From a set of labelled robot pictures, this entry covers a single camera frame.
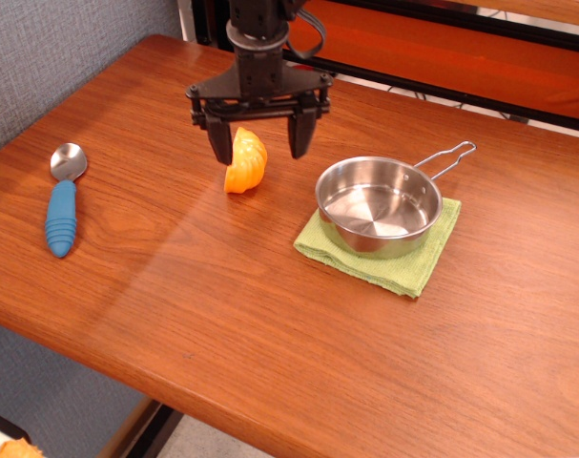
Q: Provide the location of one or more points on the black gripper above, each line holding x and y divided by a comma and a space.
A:
258, 85

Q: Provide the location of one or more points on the orange plastic half orange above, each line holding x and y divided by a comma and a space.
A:
249, 161

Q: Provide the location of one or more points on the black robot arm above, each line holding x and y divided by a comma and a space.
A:
265, 19

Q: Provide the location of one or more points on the small steel saucepan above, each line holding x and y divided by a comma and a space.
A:
380, 208

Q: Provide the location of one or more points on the green folded cloth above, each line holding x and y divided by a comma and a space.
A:
405, 276

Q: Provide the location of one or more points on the orange toy in basket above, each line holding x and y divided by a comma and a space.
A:
20, 449

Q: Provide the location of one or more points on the blue handled metal spoon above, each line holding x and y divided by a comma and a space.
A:
68, 163

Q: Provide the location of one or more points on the orange panel black frame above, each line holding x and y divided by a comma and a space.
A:
440, 48

